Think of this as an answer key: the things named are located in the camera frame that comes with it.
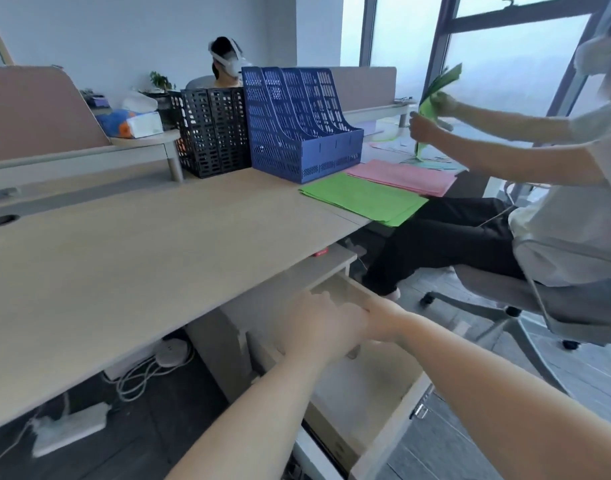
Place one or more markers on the person's right hand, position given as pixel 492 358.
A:
pixel 390 322

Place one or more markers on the person's left hand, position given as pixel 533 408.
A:
pixel 320 329

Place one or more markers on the person's left fingers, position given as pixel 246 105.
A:
pixel 343 314

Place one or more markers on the person's right fingers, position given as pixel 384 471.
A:
pixel 374 319

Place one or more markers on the person's right forearm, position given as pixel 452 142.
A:
pixel 500 399

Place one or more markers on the person's left forearm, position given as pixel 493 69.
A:
pixel 255 419

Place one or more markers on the small red object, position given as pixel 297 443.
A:
pixel 320 252

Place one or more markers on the light wooden drawer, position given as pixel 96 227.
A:
pixel 370 389

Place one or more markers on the light wooden drawer cabinet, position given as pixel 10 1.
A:
pixel 265 299

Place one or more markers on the stack of green paper sheets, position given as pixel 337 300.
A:
pixel 365 197

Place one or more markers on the stack of pink paper sheets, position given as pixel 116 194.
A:
pixel 410 175

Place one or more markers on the scattered pale paper sheets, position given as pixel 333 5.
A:
pixel 425 157

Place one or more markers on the white round adapter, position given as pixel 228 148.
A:
pixel 170 352

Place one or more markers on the blue plastic file rack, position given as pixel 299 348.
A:
pixel 285 134

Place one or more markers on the grey office chair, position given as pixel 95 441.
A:
pixel 575 299

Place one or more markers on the black plastic file rack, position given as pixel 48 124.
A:
pixel 210 129

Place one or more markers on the brown desk divider panel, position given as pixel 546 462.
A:
pixel 360 87
pixel 35 114

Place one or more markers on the green paper sheets bundle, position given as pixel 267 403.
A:
pixel 438 87

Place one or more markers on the white headset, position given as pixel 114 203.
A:
pixel 230 62

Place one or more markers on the tissue pack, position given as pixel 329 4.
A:
pixel 135 123

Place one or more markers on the white power strip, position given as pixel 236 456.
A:
pixel 70 428

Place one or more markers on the potted green plant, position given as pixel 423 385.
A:
pixel 161 80

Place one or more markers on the beige desk shelf riser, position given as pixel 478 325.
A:
pixel 85 157

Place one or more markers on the purple box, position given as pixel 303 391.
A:
pixel 96 100

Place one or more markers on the dark window frame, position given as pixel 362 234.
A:
pixel 438 49

